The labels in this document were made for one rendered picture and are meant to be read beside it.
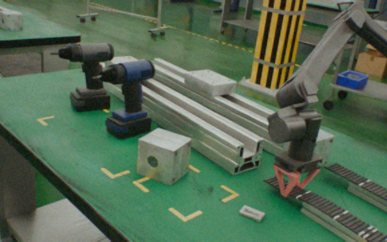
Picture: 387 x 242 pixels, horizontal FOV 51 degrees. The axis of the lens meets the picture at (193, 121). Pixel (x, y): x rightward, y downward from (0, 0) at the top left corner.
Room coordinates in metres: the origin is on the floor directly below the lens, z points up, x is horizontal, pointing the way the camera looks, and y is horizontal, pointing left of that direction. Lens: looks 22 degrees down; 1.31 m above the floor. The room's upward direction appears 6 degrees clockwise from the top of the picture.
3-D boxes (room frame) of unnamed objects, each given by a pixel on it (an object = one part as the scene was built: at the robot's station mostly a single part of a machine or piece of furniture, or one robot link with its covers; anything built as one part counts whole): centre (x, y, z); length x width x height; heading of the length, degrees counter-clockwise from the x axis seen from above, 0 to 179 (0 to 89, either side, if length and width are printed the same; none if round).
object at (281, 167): (0.85, -0.24, 0.84); 0.07 x 0.07 x 0.09; 40
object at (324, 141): (1.07, -0.34, 0.83); 0.12 x 0.09 x 0.10; 130
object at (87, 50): (1.29, 0.38, 0.89); 0.20 x 0.08 x 0.22; 123
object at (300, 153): (0.86, -0.26, 0.91); 0.10 x 0.07 x 0.07; 130
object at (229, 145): (1.28, 0.10, 0.82); 0.80 x 0.10 x 0.09; 40
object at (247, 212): (0.77, -0.15, 0.78); 0.05 x 0.03 x 0.01; 63
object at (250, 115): (1.40, -0.04, 0.82); 0.80 x 0.10 x 0.09; 40
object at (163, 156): (0.93, 0.06, 0.83); 0.11 x 0.10 x 0.10; 155
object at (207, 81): (1.40, -0.04, 0.87); 0.16 x 0.11 x 0.07; 40
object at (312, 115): (0.86, -0.25, 0.97); 0.07 x 0.06 x 0.07; 129
